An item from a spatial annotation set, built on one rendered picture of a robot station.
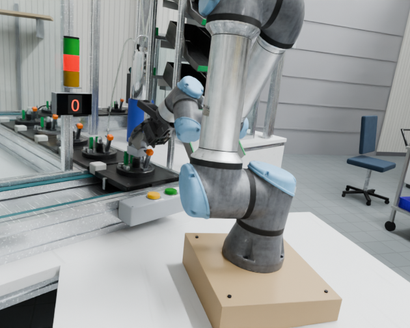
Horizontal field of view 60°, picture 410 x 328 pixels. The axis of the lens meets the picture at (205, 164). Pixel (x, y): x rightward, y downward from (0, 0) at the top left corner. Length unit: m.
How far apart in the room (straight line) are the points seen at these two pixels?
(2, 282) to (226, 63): 0.69
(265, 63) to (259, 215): 0.36
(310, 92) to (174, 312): 6.00
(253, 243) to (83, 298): 0.39
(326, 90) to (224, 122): 6.09
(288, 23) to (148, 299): 0.67
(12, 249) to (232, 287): 0.54
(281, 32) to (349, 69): 6.20
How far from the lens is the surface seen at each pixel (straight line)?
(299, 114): 6.55
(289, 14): 0.82
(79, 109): 1.27
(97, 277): 0.93
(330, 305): 0.87
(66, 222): 1.04
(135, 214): 1.06
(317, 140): 6.89
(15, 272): 0.98
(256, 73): 0.92
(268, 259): 0.85
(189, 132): 0.99
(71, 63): 1.25
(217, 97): 0.74
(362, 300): 1.01
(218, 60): 0.75
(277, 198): 0.80
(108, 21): 5.53
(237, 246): 0.85
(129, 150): 1.31
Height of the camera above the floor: 1.37
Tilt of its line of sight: 15 degrees down
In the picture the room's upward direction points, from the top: 6 degrees clockwise
